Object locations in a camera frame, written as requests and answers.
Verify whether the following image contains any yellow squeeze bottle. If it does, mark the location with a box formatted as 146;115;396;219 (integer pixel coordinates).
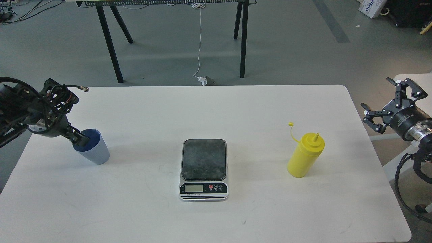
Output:
287;122;325;178

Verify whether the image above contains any black trestle table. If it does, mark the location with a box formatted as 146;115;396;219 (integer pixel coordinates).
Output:
68;0;258;84

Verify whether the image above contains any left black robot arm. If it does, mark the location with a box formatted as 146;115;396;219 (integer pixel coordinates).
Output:
0;77;91;147

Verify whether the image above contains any floor cables bundle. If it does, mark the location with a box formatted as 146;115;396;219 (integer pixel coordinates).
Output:
0;0;64;24

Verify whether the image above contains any white cardboard box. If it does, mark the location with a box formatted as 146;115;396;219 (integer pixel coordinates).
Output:
358;0;388;19

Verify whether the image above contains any digital kitchen scale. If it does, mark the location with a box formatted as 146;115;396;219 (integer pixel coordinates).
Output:
179;139;229;202

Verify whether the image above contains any blue ribbed plastic cup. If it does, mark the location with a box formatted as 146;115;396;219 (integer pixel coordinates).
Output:
73;129;110;165

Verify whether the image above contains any white hanging cable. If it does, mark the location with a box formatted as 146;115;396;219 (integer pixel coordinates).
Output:
193;3;204;80

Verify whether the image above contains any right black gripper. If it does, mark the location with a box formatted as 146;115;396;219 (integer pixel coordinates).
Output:
360;77;432;141

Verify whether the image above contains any white power adapter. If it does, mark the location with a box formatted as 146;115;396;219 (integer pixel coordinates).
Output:
198;76;211;86

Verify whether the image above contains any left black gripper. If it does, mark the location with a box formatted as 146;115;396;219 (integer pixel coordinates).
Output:
28;79;90;150

